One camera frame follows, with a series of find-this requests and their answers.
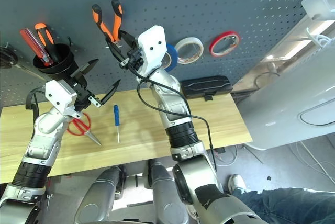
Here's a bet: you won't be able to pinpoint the white appliance housing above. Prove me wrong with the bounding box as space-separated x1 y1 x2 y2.
232 22 335 151

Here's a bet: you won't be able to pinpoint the orange black handled screwdriver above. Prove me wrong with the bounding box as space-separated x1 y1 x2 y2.
35 23 62 62

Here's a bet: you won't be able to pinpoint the silver left robot thigh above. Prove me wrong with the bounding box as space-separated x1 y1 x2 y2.
74 165 126 224

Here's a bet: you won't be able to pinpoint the translucent white plastic bin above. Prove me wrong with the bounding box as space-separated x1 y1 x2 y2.
300 0 335 22

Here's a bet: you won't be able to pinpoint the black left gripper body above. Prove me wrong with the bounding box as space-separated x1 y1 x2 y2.
70 79 102 111

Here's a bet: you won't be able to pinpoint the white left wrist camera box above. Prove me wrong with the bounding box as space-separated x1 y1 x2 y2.
44 79 82 120

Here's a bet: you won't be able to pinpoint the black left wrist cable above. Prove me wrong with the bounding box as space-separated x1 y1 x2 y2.
25 86 49 120

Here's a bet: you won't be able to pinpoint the silver robot thigh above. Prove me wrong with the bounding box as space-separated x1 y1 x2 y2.
74 165 126 224
148 159 191 224

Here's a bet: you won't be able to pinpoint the blue handled screwdriver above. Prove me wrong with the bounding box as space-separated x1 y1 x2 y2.
113 104 121 144

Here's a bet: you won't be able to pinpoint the black plastic tool case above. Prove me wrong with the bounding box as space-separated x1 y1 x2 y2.
180 75 233 102

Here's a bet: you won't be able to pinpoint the black handled scissors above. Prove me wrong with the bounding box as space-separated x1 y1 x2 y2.
0 42 45 81

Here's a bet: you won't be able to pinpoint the white wire rack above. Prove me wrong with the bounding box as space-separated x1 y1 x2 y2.
306 27 335 49

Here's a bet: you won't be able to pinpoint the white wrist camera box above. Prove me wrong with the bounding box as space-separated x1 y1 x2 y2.
44 79 82 120
137 25 168 77

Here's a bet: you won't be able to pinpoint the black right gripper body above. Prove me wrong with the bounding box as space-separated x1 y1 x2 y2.
120 47 143 72

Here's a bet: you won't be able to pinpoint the orange black needle-nose pliers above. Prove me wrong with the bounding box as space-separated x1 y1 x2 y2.
92 0 124 48

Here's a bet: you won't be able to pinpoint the black plastic cup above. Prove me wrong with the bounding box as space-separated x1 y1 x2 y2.
32 43 79 83

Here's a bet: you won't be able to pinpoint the blue tape roll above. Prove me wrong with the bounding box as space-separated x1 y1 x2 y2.
161 43 180 72

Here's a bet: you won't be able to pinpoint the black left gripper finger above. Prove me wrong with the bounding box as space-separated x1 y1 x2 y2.
70 58 99 85
99 79 121 108

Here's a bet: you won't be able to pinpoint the blue jeans leg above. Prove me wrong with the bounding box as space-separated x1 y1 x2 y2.
232 187 335 224

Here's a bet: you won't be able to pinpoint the grey perforated pegboard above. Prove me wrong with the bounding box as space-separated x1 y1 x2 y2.
0 0 324 109

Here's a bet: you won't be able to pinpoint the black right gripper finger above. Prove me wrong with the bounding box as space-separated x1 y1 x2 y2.
119 31 138 49
106 41 125 64

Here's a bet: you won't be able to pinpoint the black power cable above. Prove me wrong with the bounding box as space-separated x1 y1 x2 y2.
231 72 281 94

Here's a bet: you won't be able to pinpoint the silver right robot thigh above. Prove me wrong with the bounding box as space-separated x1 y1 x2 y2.
148 159 191 224

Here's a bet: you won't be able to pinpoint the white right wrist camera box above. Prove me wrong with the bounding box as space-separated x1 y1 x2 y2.
137 25 168 77

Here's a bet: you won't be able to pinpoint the red handled screwdriver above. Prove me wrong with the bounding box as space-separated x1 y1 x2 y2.
19 28 54 67

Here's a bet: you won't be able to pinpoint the red handled scissors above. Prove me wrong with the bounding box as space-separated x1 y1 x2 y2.
67 113 102 148

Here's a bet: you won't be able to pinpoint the white tape roll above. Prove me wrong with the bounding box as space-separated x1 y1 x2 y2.
174 37 204 64

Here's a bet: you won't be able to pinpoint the white grey sneaker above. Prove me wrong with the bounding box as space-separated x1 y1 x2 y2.
227 174 247 196

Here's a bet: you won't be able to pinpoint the red tape roll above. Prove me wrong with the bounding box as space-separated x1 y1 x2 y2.
208 31 241 58

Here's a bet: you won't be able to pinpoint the floor cable tangle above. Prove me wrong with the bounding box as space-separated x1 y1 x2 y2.
214 147 239 167

